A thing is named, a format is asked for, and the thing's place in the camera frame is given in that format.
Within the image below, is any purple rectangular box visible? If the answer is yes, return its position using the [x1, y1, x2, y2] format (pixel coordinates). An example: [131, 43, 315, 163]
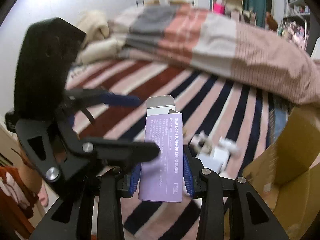
[138, 95, 183, 203]

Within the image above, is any person's left hand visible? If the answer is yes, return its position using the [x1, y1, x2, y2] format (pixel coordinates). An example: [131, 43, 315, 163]
[18, 146, 49, 206]

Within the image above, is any white small box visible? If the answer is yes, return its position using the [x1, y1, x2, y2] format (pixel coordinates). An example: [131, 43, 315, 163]
[196, 147, 230, 174]

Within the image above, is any white small bottle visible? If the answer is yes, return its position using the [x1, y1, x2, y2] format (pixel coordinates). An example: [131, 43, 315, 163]
[190, 131, 213, 154]

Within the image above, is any cream fleece blanket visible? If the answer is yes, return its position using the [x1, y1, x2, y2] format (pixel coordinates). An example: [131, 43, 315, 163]
[75, 10, 133, 64]

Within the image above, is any striped plush bed blanket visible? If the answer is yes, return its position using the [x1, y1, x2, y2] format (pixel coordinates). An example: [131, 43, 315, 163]
[67, 60, 274, 239]

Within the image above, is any brown cardboard box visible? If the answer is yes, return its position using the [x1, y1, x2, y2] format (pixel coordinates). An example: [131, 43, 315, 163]
[242, 105, 319, 239]

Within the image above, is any brown teddy bear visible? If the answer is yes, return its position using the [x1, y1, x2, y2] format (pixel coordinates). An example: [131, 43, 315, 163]
[145, 0, 196, 7]

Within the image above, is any striped folded duvet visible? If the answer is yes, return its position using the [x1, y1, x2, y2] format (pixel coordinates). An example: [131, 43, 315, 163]
[108, 4, 319, 105]

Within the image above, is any bright pink bag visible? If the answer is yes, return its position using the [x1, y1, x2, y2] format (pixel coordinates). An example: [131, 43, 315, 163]
[213, 2, 225, 15]

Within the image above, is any brown round plush toy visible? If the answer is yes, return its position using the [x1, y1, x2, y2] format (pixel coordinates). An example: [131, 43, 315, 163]
[265, 11, 278, 32]

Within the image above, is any dark tall bookshelf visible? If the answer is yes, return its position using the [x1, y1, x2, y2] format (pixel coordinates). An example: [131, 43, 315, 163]
[281, 0, 319, 55]

